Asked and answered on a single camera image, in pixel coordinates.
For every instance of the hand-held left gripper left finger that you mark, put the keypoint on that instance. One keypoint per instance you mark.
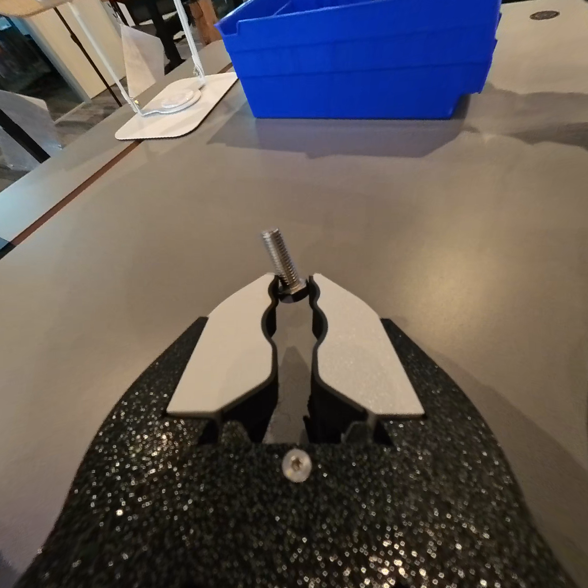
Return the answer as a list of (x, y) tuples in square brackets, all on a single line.
[(220, 358)]

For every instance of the white round disc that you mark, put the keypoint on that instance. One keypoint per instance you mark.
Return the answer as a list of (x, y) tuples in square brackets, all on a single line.
[(181, 100)]

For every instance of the silver hex bolt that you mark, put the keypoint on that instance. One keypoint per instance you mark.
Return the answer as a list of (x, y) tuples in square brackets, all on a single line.
[(280, 257)]

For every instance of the white flat base plate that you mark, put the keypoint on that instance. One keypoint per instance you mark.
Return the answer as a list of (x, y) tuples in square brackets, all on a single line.
[(202, 115)]

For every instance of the brown wooden post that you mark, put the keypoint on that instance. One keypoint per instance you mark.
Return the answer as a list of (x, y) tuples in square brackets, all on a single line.
[(204, 20)]

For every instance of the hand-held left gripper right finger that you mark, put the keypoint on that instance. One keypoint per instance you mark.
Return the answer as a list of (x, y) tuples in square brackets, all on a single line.
[(363, 358)]

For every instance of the translucent paper sheet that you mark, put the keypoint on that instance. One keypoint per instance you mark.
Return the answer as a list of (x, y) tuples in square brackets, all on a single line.
[(142, 64)]

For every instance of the black round table grommet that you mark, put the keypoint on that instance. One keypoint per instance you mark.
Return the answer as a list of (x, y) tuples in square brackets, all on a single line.
[(544, 15)]

